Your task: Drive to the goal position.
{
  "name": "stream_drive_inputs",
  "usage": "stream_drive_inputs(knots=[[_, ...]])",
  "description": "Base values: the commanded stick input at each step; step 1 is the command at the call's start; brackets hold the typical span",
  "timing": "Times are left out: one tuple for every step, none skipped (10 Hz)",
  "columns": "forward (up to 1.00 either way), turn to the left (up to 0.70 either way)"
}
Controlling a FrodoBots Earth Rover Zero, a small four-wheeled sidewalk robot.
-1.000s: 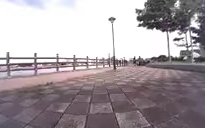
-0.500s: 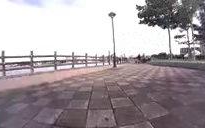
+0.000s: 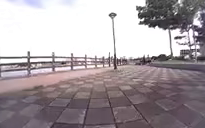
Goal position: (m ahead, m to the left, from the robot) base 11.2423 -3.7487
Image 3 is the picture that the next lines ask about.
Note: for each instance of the street lamp pole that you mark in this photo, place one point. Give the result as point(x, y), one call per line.
point(114, 40)

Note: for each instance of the checkered paved path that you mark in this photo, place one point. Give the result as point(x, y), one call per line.
point(100, 100)

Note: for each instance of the bush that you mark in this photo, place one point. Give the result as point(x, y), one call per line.
point(162, 57)

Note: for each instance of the water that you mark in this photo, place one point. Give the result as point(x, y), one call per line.
point(40, 71)

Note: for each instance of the tall tree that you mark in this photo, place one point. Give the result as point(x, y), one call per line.
point(160, 13)

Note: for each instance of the grass verge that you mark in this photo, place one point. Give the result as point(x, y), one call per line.
point(186, 62)

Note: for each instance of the group of trees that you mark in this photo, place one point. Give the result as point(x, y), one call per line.
point(203, 30)

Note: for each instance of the wooden rail fence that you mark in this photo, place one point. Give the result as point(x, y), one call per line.
point(28, 63)

